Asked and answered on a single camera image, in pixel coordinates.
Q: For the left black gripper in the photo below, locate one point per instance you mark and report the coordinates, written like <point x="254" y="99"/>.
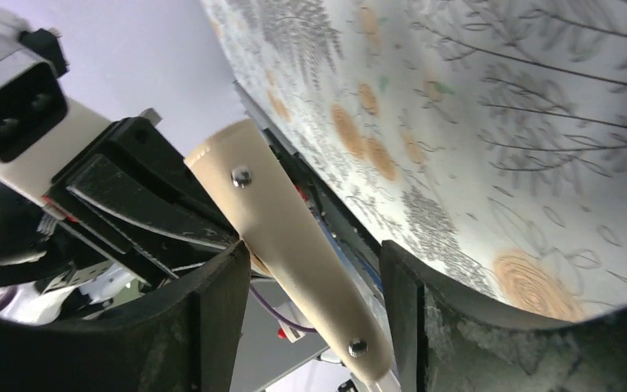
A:
<point x="130" y="197"/>

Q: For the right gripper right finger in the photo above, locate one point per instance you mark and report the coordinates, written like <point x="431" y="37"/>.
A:
<point x="449" y="337"/>

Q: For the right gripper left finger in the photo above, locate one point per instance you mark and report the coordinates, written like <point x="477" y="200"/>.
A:
<point x="182" y="337"/>

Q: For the tan leather card holder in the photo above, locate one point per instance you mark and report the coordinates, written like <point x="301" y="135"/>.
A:
<point x="243" y="177"/>

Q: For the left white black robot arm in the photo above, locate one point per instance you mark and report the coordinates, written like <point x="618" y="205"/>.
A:
<point x="48" y="274"/>

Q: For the floral patterned table mat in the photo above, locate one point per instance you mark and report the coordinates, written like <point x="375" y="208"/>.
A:
<point x="489" y="138"/>

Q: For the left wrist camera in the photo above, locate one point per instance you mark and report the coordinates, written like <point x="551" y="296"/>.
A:
<point x="41" y="129"/>

